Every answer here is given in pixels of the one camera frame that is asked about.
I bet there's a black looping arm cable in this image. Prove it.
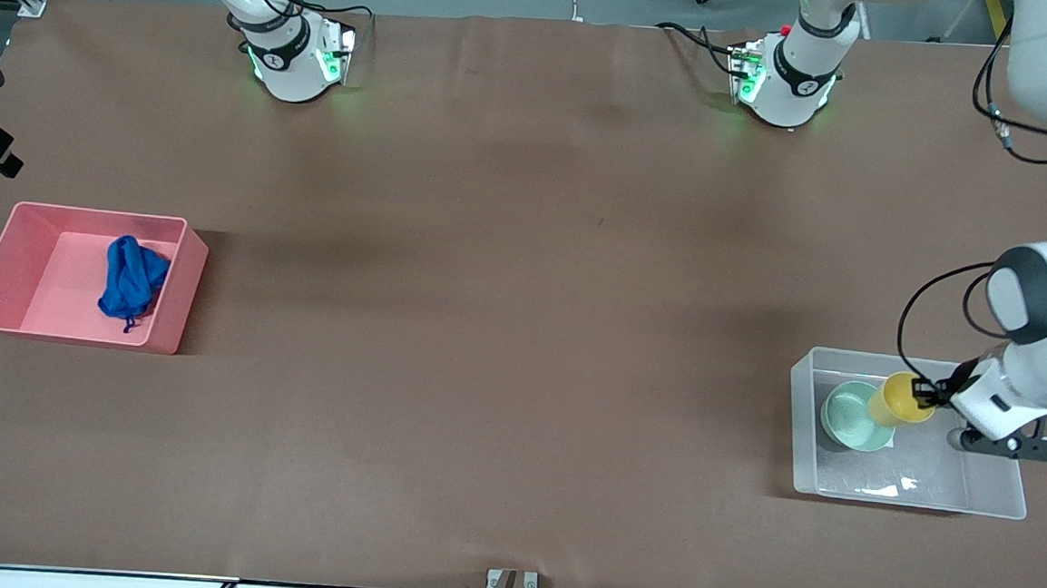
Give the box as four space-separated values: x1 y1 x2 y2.
894 256 1003 389

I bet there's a blue cloth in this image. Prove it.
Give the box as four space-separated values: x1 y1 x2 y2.
96 234 173 337

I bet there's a black cable with connector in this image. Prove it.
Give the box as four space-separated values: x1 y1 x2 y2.
964 13 1047 234

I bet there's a brown table cover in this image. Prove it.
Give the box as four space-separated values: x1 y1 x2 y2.
0 0 1047 588

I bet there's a mint green bowl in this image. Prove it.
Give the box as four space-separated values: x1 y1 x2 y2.
817 377 899 455

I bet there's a yellow plastic cup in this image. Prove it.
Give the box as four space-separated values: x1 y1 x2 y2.
866 369 938 431

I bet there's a pink plastic box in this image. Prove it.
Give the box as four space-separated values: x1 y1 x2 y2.
0 200 212 358

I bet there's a clear plastic box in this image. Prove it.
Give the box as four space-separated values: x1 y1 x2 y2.
781 345 1037 521

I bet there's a black left arm base cable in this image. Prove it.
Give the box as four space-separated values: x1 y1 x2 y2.
653 20 749 77

